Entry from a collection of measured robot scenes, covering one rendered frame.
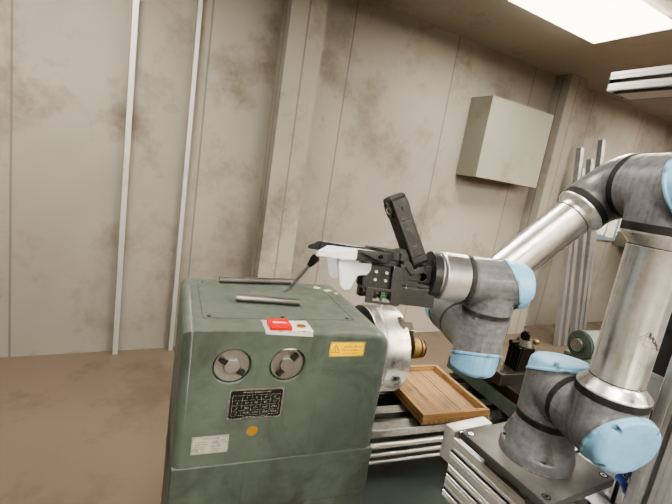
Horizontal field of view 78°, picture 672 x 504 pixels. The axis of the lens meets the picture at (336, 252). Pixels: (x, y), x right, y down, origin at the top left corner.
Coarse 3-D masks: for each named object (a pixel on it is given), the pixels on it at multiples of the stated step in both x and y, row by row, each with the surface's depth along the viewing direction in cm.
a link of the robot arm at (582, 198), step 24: (600, 168) 75; (576, 192) 76; (600, 192) 74; (552, 216) 77; (576, 216) 75; (600, 216) 81; (528, 240) 77; (552, 240) 76; (528, 264) 76; (432, 312) 79
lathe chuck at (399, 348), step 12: (384, 312) 147; (396, 312) 149; (396, 324) 144; (396, 336) 141; (408, 336) 143; (396, 348) 140; (408, 348) 141; (396, 360) 139; (408, 360) 141; (396, 372) 140; (384, 384) 142; (396, 384) 144
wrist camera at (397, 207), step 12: (384, 204) 64; (396, 204) 61; (408, 204) 62; (396, 216) 62; (408, 216) 62; (396, 228) 64; (408, 228) 62; (408, 240) 62; (420, 240) 62; (408, 252) 62; (420, 252) 62
